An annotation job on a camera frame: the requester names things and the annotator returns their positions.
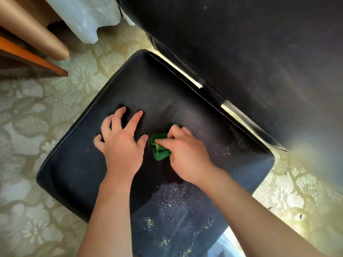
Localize person's left forearm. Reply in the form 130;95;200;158
78;172;134;257

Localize light blue jeans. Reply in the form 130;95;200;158
212;227;243;257

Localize orange wooden table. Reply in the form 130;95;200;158
0;25;69;77

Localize person's left hand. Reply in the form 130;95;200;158
93;106;149;182

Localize person's right hand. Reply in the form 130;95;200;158
154;124;223;189

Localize white sheer curtain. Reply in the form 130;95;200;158
43;0;136;45

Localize black leather chair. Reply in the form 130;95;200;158
35;0;343;257

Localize person's right forearm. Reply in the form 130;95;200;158
202;168;326;257

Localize green cleaning cloth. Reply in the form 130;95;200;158
150;132;172;161

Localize tan curtain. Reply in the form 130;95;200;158
0;0;70;61

